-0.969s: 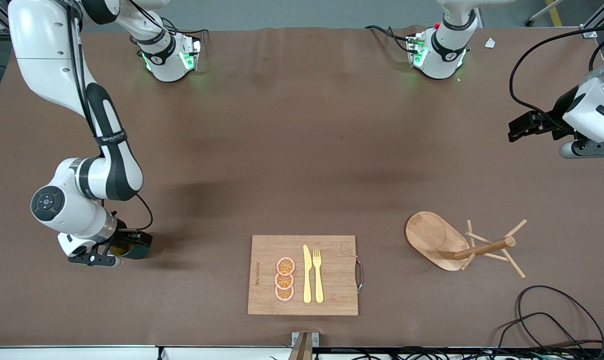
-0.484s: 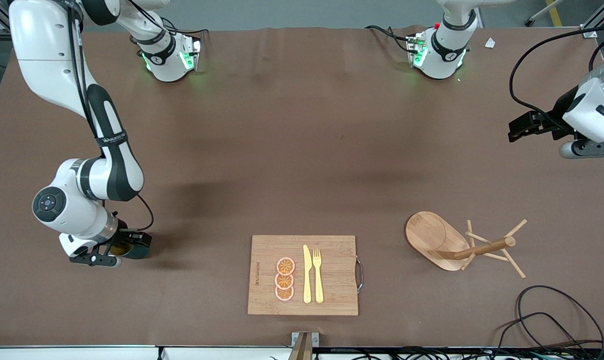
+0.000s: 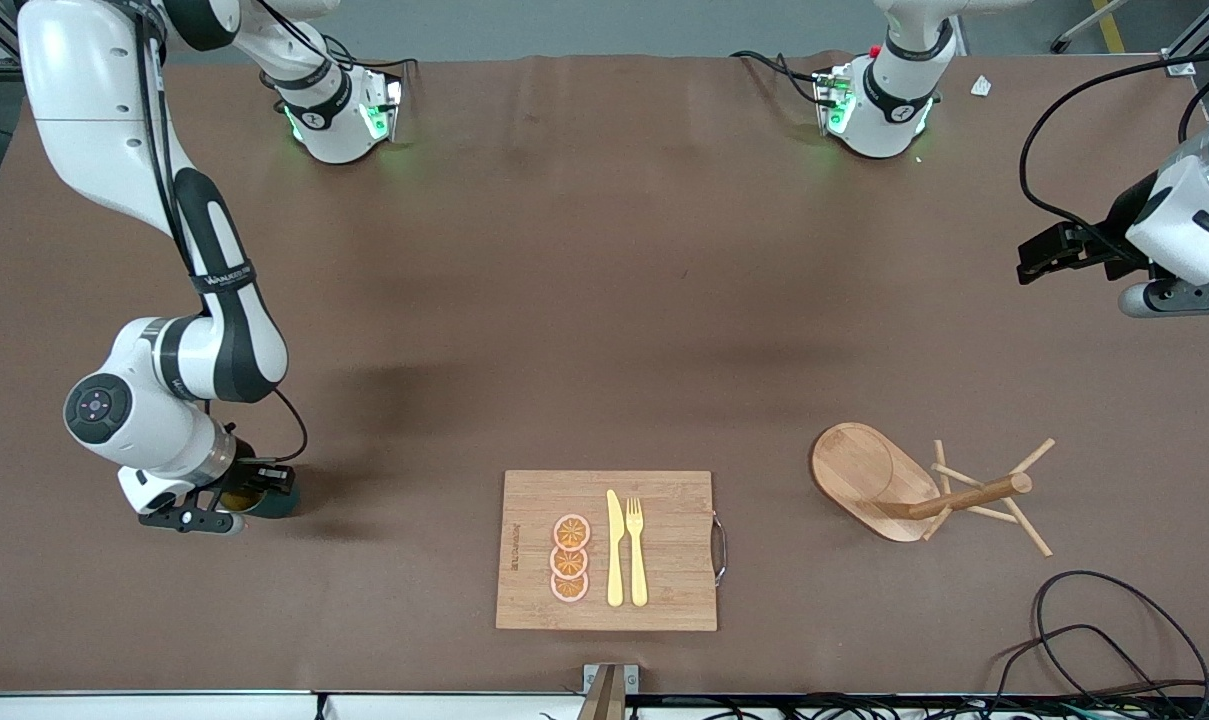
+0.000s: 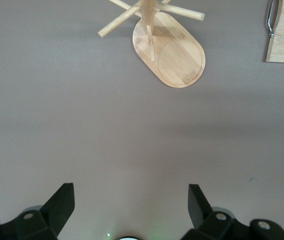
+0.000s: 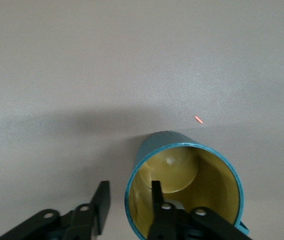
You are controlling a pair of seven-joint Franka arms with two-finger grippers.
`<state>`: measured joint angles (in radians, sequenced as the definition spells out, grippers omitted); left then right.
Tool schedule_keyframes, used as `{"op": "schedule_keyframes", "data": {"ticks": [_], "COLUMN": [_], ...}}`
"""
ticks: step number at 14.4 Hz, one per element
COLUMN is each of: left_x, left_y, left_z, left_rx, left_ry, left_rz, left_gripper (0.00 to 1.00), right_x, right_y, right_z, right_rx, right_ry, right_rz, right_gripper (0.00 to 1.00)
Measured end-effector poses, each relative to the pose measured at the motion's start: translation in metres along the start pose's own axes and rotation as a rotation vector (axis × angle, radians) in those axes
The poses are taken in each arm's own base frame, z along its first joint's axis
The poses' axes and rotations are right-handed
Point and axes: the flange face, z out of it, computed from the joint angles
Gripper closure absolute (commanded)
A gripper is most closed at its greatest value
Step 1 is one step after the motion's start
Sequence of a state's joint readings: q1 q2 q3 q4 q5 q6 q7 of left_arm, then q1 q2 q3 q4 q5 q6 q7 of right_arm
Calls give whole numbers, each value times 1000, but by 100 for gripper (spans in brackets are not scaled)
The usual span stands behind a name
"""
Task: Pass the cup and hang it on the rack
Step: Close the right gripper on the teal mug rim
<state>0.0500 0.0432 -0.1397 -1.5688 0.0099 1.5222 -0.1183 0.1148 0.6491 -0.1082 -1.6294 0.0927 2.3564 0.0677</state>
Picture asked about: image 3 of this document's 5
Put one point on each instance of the grey metal bracket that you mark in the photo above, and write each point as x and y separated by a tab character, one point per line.
632	678

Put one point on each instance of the grey metal stand leg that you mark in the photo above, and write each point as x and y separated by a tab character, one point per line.
1074	35

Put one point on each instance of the wooden cup rack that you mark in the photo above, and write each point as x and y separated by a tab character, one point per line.
854	470

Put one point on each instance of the brown wooden post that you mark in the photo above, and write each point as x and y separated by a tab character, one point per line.
604	695

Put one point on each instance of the orange slice toy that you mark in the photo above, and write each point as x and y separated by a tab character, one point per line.
569	563
571	531
569	590

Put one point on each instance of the white table edge rail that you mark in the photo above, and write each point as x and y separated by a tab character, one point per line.
164	705

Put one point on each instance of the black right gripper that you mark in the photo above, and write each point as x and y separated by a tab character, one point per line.
243	474

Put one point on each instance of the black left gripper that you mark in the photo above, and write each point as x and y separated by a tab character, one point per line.
1124	219

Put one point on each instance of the small white paper scrap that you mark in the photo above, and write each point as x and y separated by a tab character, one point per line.
981	86

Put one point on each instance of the bamboo cutting board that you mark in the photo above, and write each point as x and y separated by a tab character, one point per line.
664	540

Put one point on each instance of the yellow plastic knife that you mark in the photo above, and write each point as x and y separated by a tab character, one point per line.
615	550

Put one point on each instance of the yellow plastic fork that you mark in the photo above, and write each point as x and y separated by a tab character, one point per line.
637	560

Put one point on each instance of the brown table cover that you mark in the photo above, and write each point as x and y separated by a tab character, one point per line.
464	300

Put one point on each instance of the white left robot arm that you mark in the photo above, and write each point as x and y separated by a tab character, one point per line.
889	110

